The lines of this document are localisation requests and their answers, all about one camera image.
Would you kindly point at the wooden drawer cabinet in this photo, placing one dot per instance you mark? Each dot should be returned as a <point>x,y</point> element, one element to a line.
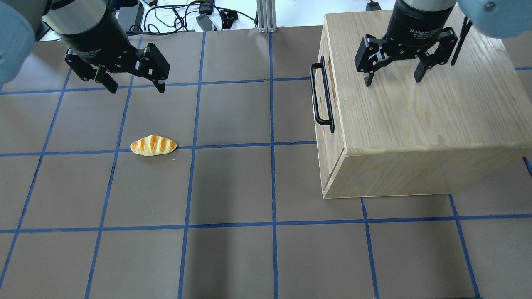
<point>398,137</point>

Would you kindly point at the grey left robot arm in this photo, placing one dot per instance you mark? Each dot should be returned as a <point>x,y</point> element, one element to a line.
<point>20,21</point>

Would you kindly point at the grey power adapter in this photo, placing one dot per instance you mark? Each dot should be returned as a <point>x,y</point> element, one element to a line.
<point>205,23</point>

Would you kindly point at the wooden drawer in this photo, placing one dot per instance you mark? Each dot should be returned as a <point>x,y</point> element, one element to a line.
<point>330,139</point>

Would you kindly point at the aluminium frame post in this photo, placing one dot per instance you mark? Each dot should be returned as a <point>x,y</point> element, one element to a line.
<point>266,16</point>

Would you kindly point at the black drawer handle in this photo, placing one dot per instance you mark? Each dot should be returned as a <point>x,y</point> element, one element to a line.
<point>323,98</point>

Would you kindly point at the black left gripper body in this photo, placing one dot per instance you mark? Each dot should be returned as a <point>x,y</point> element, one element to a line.
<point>99,36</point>

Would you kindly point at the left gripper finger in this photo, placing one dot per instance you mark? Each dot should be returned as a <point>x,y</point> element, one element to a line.
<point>149,63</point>
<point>86,71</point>

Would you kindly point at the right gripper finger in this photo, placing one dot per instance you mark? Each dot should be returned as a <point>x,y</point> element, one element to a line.
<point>446,43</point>
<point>374,54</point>

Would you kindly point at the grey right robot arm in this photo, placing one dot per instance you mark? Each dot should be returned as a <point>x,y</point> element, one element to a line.
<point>493,18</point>

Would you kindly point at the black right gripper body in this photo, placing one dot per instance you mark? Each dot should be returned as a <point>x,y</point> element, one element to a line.
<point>410,25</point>

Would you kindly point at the black power adapter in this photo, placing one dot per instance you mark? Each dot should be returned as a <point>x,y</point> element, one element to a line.
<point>130,14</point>

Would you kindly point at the toy bread loaf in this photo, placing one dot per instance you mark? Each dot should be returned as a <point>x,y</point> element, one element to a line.
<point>153,145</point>

